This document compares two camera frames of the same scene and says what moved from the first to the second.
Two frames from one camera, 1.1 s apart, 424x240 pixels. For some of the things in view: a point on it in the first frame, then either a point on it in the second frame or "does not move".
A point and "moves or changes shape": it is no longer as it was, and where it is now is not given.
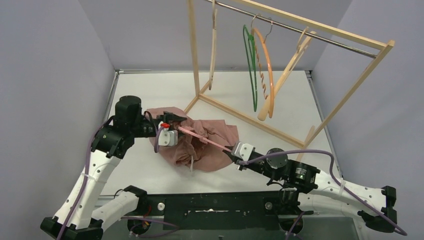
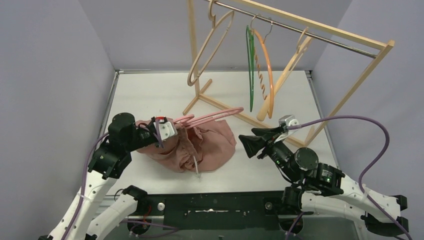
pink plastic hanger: x=204 y=138 → x=185 y=121
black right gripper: x=242 y=166 → x=252 y=143
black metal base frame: x=262 y=210 does not move
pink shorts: x=191 y=151 moves or changes shape
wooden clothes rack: x=386 y=43 does not move
